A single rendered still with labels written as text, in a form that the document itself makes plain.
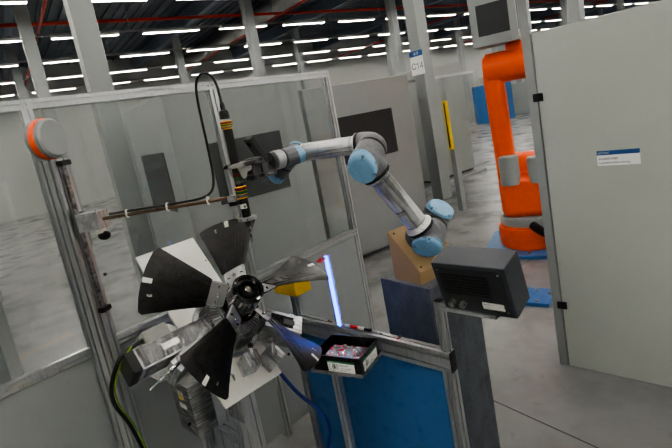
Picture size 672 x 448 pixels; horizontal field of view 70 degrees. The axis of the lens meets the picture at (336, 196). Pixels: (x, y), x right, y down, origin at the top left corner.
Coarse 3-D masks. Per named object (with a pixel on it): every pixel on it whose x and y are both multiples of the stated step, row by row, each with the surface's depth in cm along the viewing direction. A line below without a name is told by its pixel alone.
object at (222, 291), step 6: (216, 282) 172; (210, 288) 171; (216, 288) 172; (222, 288) 173; (210, 294) 172; (222, 294) 173; (210, 300) 172; (216, 300) 173; (222, 300) 174; (216, 306) 173
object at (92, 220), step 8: (104, 208) 190; (80, 216) 185; (88, 216) 184; (96, 216) 184; (104, 216) 188; (80, 224) 185; (88, 224) 185; (96, 224) 184; (104, 224) 187; (80, 232) 186
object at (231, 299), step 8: (240, 280) 174; (248, 280) 175; (256, 280) 176; (232, 288) 169; (240, 288) 171; (256, 288) 174; (232, 296) 169; (240, 296) 169; (248, 296) 170; (256, 296) 172; (224, 304) 176; (232, 304) 171; (248, 304) 168; (256, 304) 172; (224, 312) 174; (240, 312) 172; (248, 312) 173; (248, 320) 176
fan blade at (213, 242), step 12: (228, 228) 194; (240, 228) 193; (252, 228) 192; (204, 240) 192; (216, 240) 191; (228, 240) 190; (240, 240) 188; (216, 252) 188; (228, 252) 186; (240, 252) 185; (228, 264) 184; (240, 264) 182
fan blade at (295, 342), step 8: (272, 320) 172; (280, 328) 171; (280, 336) 166; (288, 336) 170; (296, 336) 177; (288, 344) 166; (296, 344) 169; (304, 344) 175; (312, 344) 180; (296, 352) 165; (304, 352) 169; (312, 352) 173; (320, 352) 178; (296, 360) 162; (304, 360) 165; (312, 360) 168; (304, 368) 162
